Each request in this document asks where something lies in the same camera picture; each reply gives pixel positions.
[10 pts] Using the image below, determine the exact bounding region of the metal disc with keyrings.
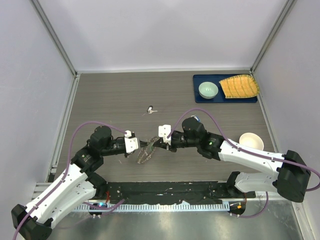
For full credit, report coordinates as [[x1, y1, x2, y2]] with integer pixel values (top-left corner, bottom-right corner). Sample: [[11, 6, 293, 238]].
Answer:
[[136, 136, 160, 165]]

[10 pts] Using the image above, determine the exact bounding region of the key with green tag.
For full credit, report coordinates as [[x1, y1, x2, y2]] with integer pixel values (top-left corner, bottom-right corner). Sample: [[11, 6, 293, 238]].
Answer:
[[146, 142, 155, 154]]

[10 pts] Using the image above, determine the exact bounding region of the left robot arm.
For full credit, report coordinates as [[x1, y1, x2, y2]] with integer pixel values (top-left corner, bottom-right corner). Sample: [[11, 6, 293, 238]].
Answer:
[[11, 124, 147, 240]]

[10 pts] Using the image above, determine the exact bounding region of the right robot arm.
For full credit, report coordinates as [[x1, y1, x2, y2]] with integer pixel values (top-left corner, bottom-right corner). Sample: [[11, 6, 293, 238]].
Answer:
[[154, 117, 311, 203]]

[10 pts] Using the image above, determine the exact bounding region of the key with blue tag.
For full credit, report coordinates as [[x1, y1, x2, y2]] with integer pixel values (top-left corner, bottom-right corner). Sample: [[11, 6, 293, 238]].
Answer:
[[191, 115, 200, 122]]

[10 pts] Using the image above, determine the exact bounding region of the key with black tag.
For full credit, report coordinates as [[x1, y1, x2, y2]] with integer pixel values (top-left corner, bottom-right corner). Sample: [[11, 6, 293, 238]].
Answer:
[[147, 105, 158, 114]]

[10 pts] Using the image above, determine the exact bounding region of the pale green bowl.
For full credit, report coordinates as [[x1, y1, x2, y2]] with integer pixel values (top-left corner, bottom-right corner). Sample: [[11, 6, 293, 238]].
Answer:
[[198, 81, 219, 99]]

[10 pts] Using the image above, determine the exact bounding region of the blue tray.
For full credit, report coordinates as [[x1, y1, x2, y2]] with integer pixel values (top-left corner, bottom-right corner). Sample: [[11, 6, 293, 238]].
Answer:
[[193, 74, 258, 104]]

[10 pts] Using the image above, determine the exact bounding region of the cream bowl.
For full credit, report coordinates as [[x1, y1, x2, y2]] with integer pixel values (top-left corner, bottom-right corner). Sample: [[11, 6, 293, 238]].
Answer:
[[239, 132, 265, 151]]

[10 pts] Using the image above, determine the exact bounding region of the yellow woven cloth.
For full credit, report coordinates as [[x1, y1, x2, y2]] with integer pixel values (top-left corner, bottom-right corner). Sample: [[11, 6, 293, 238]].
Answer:
[[219, 74, 260, 99]]

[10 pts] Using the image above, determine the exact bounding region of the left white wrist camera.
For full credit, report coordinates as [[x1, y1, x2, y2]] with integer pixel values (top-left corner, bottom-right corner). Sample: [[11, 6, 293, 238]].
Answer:
[[124, 130, 140, 154]]

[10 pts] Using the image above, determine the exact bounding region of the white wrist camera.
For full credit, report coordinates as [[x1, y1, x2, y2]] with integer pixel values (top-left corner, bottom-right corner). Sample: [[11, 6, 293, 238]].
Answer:
[[124, 130, 140, 154], [158, 124, 172, 145]]

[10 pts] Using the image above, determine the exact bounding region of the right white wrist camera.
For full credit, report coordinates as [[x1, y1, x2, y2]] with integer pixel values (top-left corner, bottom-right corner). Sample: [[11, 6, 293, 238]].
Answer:
[[158, 124, 172, 145]]

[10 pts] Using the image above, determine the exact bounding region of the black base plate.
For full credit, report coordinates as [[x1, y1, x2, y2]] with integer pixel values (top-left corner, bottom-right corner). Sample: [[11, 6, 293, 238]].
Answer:
[[93, 181, 256, 205]]

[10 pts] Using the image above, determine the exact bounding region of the white cable duct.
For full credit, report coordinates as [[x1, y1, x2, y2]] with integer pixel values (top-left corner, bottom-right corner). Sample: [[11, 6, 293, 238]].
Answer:
[[72, 202, 230, 213]]

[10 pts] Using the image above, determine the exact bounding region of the front aluminium frame rail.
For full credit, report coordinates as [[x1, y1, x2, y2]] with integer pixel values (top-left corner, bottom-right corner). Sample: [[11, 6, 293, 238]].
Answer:
[[31, 179, 306, 203]]

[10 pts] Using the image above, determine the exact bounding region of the aluminium frame rail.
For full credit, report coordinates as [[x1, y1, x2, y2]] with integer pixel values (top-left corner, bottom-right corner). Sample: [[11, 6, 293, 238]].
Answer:
[[249, 0, 298, 181], [31, 179, 306, 203], [29, 0, 80, 183]]

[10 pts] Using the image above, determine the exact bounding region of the left aluminium frame rail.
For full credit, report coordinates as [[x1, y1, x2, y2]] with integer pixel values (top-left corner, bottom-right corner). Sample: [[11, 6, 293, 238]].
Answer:
[[29, 0, 80, 183]]

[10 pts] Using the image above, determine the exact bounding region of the right aluminium frame rail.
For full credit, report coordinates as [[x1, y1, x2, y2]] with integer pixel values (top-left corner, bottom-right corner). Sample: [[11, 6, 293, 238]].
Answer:
[[249, 0, 298, 181]]

